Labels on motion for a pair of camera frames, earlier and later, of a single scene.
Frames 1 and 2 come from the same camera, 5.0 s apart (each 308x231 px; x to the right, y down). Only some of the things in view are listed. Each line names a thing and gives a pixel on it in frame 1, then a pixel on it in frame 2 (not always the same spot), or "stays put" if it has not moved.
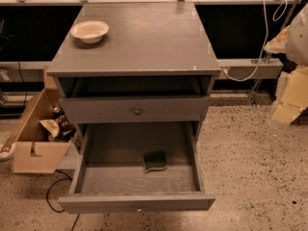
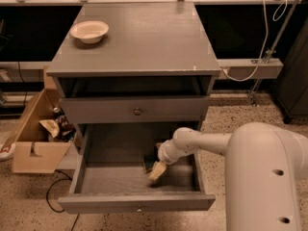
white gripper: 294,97 → 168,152
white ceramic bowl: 90,31 stays put
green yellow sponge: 155,162 stays put
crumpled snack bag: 60,127 stays put
